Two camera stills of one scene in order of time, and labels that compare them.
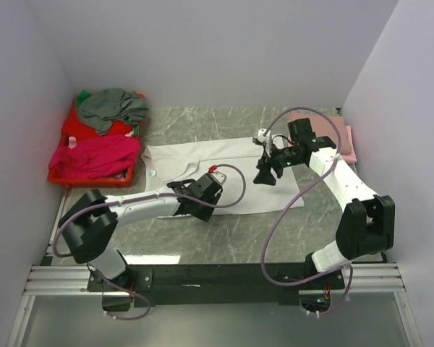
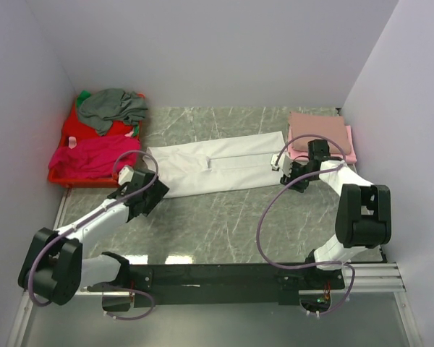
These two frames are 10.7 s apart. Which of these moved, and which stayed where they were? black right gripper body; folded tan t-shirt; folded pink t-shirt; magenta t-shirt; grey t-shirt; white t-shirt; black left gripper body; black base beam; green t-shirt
Moved: black left gripper body; black right gripper body; white t-shirt
Stayed: folded pink t-shirt; folded tan t-shirt; black base beam; grey t-shirt; magenta t-shirt; green t-shirt
